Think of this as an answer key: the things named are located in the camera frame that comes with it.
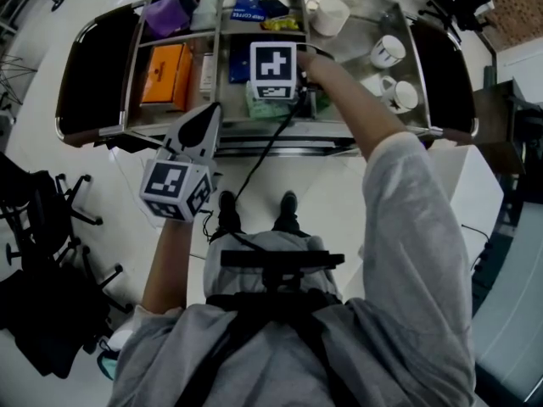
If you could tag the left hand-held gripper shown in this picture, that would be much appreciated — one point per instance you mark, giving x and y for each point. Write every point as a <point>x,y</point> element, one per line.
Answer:
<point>178,185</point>

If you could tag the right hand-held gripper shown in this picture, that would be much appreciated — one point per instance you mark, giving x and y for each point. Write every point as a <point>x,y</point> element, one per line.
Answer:
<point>273,64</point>

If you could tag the dark blue box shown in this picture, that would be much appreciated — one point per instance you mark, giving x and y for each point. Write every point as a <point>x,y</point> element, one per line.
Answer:
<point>238,62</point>

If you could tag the yellow snack packet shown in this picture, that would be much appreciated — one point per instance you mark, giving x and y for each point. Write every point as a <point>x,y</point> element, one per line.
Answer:
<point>278,23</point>

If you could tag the mint green packet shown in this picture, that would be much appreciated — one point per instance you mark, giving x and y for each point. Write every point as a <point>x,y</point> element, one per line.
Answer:
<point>265,109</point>

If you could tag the small black pouch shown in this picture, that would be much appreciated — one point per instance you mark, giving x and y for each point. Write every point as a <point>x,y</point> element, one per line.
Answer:
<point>273,7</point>

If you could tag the blue coffee packet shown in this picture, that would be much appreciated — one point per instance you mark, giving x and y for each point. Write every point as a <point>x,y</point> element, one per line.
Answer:
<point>246,4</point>

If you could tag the small white box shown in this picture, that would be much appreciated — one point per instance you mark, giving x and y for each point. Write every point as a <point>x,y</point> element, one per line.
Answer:
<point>207,74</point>

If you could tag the white paper cup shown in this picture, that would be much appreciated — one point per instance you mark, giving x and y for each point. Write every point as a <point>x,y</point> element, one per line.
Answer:
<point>331,17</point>

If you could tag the steel serving cart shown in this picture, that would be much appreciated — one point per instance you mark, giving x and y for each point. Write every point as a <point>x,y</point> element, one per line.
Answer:
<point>365,40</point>

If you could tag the orange box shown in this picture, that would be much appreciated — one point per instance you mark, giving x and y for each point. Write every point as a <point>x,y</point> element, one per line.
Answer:
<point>163,74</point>

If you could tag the white striped mug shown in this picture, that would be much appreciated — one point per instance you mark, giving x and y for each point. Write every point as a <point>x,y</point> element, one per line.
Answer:
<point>388,51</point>

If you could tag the white star mug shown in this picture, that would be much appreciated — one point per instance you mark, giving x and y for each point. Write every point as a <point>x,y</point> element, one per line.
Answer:
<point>403,96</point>

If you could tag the person's left forearm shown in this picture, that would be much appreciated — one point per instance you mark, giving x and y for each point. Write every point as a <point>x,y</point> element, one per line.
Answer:
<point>167,265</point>

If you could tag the person's right forearm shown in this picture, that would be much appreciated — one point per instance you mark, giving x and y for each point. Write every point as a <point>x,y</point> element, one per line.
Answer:
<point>352,100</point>

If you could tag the person's left black shoe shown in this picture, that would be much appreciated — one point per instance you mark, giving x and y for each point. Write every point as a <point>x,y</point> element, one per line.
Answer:
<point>229,214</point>

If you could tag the person's black shoe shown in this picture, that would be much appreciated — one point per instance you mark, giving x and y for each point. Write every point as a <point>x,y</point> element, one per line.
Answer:
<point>287,212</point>
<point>229,214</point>

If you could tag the person's grey trousers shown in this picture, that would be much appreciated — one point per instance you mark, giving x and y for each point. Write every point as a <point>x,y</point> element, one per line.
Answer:
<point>254,244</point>

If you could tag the person's right black shoe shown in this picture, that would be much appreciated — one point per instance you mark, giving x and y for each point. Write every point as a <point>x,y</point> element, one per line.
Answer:
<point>287,212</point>

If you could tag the teal face mask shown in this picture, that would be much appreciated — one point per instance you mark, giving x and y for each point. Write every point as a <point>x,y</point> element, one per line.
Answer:
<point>107,360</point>

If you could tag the brown cabinet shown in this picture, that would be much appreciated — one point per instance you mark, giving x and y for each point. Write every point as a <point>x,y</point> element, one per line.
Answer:
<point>496,121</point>

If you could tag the white table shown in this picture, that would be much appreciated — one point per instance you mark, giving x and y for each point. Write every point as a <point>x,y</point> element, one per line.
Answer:
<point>471,193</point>

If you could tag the person's grey sweatshirt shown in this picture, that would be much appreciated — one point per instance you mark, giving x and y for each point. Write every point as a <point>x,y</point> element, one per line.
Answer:
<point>403,269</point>

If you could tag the black bathtub faucet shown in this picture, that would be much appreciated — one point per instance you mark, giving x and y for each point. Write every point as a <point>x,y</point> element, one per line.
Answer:
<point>488,244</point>

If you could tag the black chest camera mount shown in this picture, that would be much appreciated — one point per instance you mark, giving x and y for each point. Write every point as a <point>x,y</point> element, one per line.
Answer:
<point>275,259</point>

